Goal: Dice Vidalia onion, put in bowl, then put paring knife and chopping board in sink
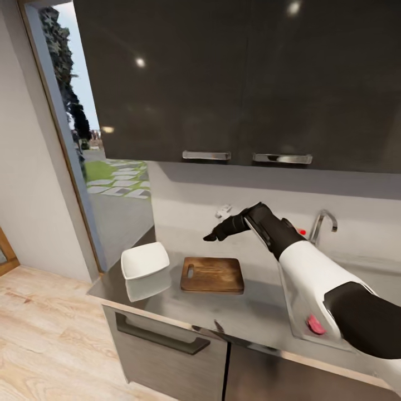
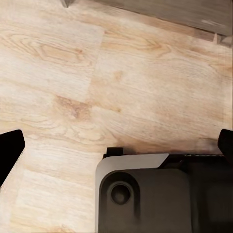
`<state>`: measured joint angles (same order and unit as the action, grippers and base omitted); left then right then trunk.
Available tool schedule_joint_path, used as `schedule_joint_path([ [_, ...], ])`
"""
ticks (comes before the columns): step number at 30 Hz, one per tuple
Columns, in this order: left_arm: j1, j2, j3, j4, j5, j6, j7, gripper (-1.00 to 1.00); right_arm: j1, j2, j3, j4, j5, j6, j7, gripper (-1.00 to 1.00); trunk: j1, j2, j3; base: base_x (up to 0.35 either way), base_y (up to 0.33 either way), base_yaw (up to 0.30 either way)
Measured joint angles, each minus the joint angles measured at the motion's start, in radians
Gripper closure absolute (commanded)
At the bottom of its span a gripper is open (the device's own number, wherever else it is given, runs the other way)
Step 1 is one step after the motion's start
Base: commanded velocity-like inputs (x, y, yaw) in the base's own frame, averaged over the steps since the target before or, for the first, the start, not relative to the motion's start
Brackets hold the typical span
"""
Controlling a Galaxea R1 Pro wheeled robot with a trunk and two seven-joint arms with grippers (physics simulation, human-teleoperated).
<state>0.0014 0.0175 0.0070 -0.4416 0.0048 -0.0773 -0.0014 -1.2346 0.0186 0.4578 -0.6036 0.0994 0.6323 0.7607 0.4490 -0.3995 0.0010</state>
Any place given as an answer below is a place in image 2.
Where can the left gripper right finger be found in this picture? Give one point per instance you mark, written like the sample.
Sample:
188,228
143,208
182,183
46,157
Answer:
225,144

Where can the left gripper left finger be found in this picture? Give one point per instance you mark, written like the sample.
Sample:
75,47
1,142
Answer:
12,145

